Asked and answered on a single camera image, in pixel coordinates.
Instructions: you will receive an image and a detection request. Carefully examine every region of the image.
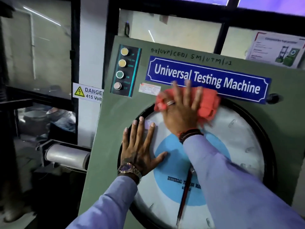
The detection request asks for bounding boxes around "person's right hand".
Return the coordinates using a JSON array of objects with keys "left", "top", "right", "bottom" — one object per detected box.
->
[{"left": 158, "top": 80, "right": 203, "bottom": 141}]

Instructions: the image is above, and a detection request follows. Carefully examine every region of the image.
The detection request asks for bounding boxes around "person's left hand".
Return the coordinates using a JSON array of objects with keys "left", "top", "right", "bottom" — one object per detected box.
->
[{"left": 121, "top": 116, "right": 168, "bottom": 175}]

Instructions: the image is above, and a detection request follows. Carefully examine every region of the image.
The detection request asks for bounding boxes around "red cleaning cloth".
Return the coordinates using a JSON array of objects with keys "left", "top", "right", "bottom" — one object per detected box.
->
[{"left": 154, "top": 87, "right": 221, "bottom": 124}]

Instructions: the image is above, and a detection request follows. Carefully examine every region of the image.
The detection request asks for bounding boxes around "person's left forearm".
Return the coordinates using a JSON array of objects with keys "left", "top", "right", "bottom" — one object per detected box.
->
[{"left": 65, "top": 176, "right": 139, "bottom": 229}]

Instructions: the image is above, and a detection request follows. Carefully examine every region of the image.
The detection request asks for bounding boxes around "person's right forearm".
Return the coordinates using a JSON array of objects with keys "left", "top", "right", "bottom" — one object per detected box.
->
[{"left": 183, "top": 135, "right": 305, "bottom": 229}]

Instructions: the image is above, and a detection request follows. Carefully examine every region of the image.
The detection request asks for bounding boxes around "small white red label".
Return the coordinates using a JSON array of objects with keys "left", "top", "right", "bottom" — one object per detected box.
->
[{"left": 138, "top": 83, "right": 161, "bottom": 96}]

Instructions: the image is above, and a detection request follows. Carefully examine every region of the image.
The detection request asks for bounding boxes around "gold wristwatch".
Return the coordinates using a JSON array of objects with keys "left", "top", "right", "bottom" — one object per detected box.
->
[{"left": 117, "top": 163, "right": 142, "bottom": 184}]

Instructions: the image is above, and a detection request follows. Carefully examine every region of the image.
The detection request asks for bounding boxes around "blue nameplate sign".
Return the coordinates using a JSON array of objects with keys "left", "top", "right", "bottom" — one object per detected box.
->
[{"left": 145, "top": 55, "right": 272, "bottom": 104}]

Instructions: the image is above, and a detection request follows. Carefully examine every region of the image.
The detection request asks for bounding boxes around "red thread wristband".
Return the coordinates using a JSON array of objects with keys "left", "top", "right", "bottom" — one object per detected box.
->
[{"left": 177, "top": 128, "right": 204, "bottom": 144}]

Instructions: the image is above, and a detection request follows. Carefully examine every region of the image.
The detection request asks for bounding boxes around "red dial pointer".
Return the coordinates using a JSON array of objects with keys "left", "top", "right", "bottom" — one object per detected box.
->
[{"left": 176, "top": 168, "right": 193, "bottom": 227}]

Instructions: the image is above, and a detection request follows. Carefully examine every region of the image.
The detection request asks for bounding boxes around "black push-button panel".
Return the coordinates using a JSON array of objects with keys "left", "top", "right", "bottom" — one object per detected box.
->
[{"left": 110, "top": 44, "right": 142, "bottom": 98}]

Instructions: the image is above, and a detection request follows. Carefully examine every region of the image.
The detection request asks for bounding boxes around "white danger warning sign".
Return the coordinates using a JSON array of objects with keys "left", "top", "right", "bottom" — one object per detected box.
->
[{"left": 72, "top": 82, "right": 104, "bottom": 103}]

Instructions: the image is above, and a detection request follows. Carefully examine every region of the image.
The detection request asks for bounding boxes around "round white dial gauge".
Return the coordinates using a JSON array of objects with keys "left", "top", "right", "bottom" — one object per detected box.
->
[{"left": 117, "top": 99, "right": 278, "bottom": 229}]

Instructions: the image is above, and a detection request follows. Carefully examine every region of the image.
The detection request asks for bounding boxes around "black knob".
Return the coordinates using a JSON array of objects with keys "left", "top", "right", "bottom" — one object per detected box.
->
[{"left": 266, "top": 93, "right": 283, "bottom": 104}]

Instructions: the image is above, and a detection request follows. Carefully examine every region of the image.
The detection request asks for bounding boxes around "white paper poster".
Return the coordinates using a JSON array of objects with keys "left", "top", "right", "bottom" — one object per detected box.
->
[{"left": 245, "top": 31, "right": 305, "bottom": 69}]

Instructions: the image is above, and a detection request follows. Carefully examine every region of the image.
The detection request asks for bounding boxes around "green machine control cabinet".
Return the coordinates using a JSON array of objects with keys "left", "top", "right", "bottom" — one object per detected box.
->
[{"left": 78, "top": 35, "right": 305, "bottom": 229}]

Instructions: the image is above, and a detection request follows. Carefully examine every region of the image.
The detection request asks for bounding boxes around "white chart recorder drum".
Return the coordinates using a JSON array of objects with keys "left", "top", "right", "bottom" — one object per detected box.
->
[{"left": 44, "top": 144, "right": 91, "bottom": 171}]

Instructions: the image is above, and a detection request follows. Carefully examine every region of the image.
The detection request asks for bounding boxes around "black window frame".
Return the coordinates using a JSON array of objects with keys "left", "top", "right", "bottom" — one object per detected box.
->
[{"left": 102, "top": 0, "right": 305, "bottom": 88}]

